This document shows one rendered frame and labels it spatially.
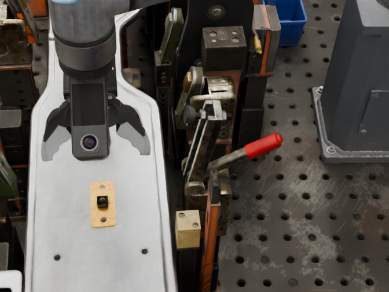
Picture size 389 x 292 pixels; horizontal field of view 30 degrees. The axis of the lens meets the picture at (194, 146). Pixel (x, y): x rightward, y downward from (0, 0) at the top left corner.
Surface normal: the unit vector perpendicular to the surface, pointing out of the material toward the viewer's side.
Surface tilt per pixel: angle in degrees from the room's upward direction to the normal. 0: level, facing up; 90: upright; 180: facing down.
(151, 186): 0
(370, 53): 90
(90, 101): 32
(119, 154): 0
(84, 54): 89
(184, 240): 90
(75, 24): 90
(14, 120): 0
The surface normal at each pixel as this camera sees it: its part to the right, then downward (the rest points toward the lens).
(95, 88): 0.04, -0.11
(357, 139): 0.03, 0.79
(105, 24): 0.79, 0.51
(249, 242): 0.04, -0.62
